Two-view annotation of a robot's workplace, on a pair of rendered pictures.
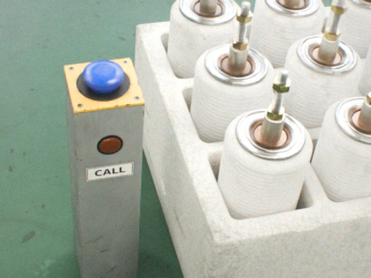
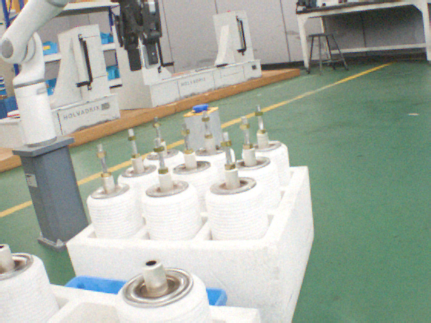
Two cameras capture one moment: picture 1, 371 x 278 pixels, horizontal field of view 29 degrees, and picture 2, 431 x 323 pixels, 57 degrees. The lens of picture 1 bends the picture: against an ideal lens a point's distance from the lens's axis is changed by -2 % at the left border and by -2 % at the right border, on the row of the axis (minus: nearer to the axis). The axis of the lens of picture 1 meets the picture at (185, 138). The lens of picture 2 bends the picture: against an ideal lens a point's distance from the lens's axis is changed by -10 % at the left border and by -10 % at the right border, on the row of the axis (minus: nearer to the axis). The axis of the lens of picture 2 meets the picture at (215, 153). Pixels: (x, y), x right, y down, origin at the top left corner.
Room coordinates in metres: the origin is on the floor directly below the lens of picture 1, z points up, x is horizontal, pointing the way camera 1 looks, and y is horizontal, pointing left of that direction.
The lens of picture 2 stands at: (1.27, -0.76, 0.48)
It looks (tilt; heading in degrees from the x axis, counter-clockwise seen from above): 14 degrees down; 130
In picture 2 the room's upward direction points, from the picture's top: 10 degrees counter-clockwise
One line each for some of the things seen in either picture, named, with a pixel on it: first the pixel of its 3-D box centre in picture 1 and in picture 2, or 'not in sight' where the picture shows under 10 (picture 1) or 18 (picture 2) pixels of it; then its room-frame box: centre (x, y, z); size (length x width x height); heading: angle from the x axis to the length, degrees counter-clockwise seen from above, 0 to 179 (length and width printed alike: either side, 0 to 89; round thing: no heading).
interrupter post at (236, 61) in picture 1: (237, 56); (210, 145); (0.66, -0.05, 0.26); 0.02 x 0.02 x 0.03
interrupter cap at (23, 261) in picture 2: not in sight; (7, 267); (0.73, -0.58, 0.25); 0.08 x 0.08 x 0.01
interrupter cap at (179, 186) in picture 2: not in sight; (167, 189); (0.74, -0.27, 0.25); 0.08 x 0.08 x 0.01
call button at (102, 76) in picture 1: (103, 79); (200, 109); (0.53, 0.09, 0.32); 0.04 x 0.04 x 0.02
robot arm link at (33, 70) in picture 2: not in sight; (25, 59); (0.14, -0.17, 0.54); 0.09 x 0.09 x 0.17; 15
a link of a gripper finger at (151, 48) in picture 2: not in sight; (153, 48); (0.78, -0.29, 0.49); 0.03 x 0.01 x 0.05; 161
